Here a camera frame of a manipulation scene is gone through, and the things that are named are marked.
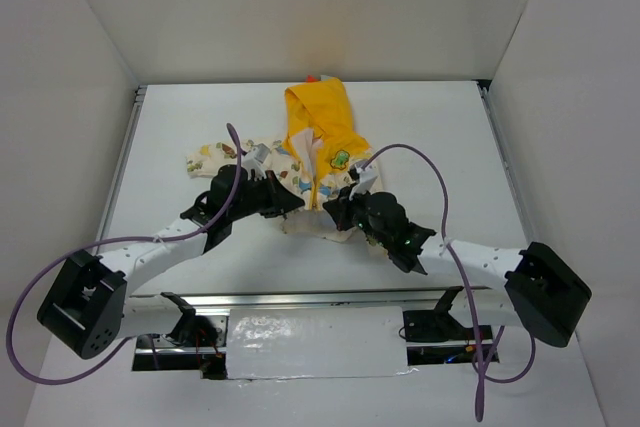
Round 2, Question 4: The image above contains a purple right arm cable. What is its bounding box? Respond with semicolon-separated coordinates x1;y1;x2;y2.
357;144;537;422

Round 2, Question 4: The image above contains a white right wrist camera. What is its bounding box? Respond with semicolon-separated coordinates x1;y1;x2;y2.
349;162;378;200

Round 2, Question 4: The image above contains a white glossy cover plate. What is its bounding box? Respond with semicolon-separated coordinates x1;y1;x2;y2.
226;306;409;380

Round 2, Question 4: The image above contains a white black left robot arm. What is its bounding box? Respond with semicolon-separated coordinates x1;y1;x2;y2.
37;165;305;359

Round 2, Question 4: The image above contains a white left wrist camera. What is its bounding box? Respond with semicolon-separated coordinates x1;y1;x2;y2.
242;143;270;180

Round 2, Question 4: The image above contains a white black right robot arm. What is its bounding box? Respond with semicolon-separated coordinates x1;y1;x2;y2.
324;188;592;348

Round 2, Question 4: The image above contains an aluminium right side rail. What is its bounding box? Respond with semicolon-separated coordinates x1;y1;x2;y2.
476;79;538;248

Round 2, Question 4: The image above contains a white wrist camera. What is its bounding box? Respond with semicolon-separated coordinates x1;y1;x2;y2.
242;143;270;180
349;162;378;200

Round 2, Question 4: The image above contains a cream yellow dinosaur kids jacket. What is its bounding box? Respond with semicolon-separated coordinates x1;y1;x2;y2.
186;77;382;243

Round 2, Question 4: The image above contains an aluminium front table rail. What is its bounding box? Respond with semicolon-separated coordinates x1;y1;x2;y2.
124;287;506;311

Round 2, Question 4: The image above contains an aluminium left side rail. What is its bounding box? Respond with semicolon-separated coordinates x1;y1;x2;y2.
96;85;148;240

